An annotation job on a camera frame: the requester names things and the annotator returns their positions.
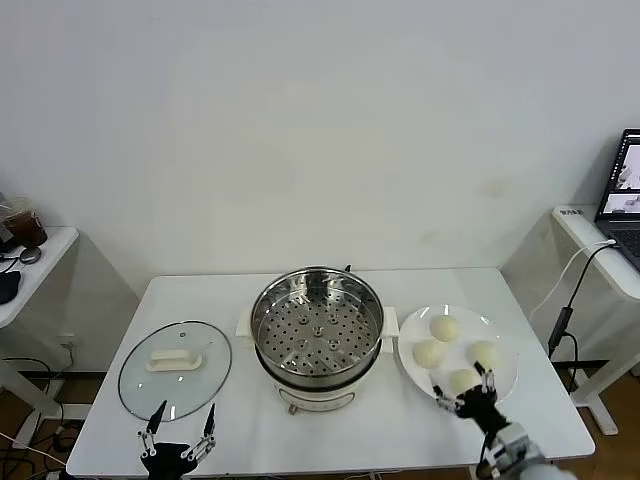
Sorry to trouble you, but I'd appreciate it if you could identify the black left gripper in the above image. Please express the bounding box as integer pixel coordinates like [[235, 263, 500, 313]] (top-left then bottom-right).
[[137, 399, 219, 480]]

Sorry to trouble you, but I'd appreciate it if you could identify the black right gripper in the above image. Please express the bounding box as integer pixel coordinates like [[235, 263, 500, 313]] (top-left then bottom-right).
[[429, 362, 506, 436]]

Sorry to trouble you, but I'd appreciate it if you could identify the white steamed baozi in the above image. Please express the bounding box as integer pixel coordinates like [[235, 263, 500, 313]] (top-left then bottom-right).
[[448, 368, 484, 399], [467, 339, 503, 371], [412, 339, 446, 371], [429, 314, 462, 344]]

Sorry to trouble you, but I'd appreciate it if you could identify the glass lid with cream handle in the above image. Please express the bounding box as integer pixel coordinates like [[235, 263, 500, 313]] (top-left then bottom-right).
[[117, 319, 234, 424]]

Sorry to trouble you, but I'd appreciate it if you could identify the perforated steel steamer basket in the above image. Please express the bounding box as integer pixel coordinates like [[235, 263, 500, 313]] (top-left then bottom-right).
[[249, 265, 386, 382]]

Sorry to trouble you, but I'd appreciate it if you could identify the white round plate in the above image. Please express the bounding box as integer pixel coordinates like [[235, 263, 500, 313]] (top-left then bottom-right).
[[397, 303, 520, 409]]

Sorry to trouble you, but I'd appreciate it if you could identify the white side desk with label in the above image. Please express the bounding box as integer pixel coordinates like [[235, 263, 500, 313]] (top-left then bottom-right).
[[549, 204, 640, 436]]

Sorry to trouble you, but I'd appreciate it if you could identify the open grey laptop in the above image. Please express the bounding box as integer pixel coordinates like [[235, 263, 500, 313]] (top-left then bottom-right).
[[593, 128, 640, 274]]

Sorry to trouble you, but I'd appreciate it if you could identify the white side desk with cup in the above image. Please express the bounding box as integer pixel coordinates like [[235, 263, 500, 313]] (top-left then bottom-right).
[[0, 225, 80, 451]]

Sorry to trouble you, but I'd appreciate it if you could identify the black computer mouse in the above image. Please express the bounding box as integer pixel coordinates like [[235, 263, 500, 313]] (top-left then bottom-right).
[[0, 269, 22, 305]]

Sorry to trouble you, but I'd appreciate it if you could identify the iced coffee plastic cup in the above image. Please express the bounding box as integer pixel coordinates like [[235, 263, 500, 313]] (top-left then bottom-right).
[[0, 196, 49, 249]]

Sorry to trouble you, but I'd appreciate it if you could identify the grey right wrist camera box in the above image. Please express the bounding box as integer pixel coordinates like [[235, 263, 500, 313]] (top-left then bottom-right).
[[492, 423, 546, 469]]

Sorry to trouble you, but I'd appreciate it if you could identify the black cable with adapter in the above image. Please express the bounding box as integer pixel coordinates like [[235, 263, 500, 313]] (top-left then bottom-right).
[[547, 242, 617, 396]]

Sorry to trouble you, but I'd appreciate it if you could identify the white laptop cable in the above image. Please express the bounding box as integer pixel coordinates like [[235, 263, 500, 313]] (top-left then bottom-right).
[[528, 238, 617, 321]]

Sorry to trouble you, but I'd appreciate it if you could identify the black floor cable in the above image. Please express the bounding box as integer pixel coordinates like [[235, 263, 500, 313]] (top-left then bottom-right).
[[0, 355, 66, 416]]

